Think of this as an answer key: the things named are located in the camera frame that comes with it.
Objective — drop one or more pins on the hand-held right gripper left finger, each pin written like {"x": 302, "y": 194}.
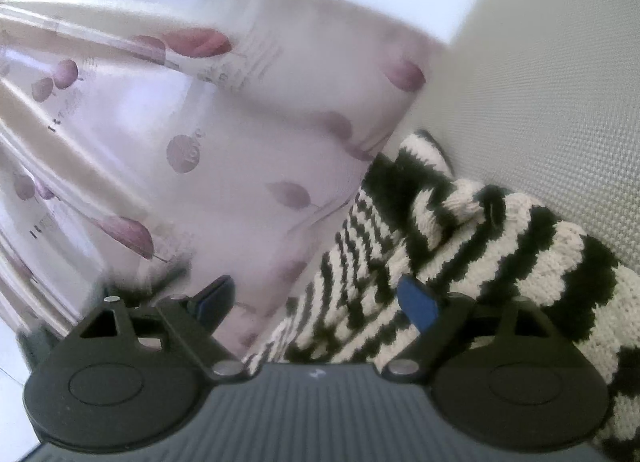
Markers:
{"x": 216, "y": 298}

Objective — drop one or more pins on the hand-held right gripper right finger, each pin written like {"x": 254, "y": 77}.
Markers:
{"x": 418, "y": 306}

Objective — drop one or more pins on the leaf print satin curtain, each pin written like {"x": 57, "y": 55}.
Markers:
{"x": 150, "y": 142}

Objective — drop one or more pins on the black white striped knit sweater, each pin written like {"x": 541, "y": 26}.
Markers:
{"x": 500, "y": 242}

